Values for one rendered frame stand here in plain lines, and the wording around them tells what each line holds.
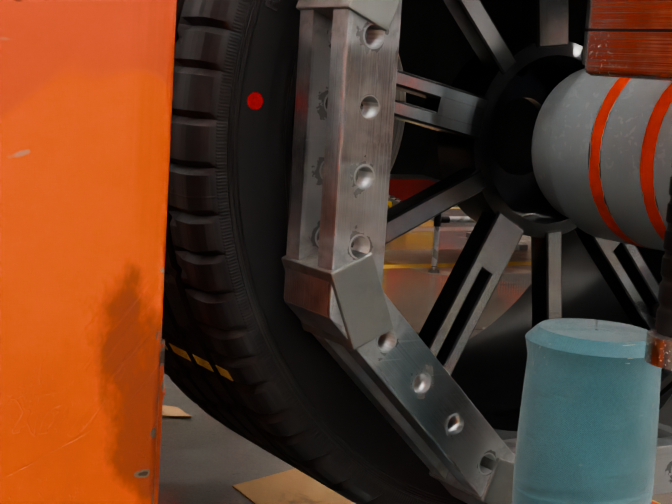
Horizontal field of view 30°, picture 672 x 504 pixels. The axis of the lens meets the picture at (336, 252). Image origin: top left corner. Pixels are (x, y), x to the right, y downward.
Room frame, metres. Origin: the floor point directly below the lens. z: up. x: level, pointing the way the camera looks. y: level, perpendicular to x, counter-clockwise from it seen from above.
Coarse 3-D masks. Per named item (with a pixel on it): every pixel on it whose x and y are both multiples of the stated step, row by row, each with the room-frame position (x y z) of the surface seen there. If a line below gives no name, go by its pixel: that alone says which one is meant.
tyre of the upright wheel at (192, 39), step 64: (192, 0) 0.86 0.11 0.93; (256, 0) 0.84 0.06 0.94; (192, 64) 0.84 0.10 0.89; (256, 64) 0.84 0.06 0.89; (192, 128) 0.83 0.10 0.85; (256, 128) 0.85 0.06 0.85; (192, 192) 0.83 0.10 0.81; (256, 192) 0.85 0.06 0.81; (192, 256) 0.85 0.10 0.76; (256, 256) 0.85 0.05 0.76; (192, 320) 0.89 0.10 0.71; (256, 320) 0.85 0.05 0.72; (192, 384) 0.99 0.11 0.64; (256, 384) 0.86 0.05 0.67; (320, 384) 0.88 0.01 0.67; (320, 448) 0.88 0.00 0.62; (384, 448) 0.91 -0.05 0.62
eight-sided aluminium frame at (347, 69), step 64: (320, 0) 0.81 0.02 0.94; (384, 0) 0.79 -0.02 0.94; (320, 64) 0.82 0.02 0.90; (384, 64) 0.80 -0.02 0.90; (320, 128) 0.82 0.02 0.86; (384, 128) 0.80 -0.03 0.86; (320, 192) 0.83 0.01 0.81; (384, 192) 0.80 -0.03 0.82; (320, 256) 0.80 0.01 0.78; (320, 320) 0.80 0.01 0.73; (384, 320) 0.80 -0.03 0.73; (384, 384) 0.81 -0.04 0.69; (448, 384) 0.84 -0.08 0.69; (448, 448) 0.84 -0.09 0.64; (512, 448) 0.93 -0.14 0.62
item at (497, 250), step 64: (448, 0) 0.97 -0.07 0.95; (576, 0) 1.29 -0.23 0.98; (512, 64) 0.99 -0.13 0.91; (576, 64) 1.04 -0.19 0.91; (448, 128) 0.96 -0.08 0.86; (448, 192) 0.96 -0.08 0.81; (512, 192) 1.05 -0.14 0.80; (576, 256) 1.27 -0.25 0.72; (640, 256) 1.08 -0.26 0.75; (448, 320) 0.97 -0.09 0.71; (512, 320) 1.25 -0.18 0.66; (640, 320) 1.08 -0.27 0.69; (512, 384) 1.12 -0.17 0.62
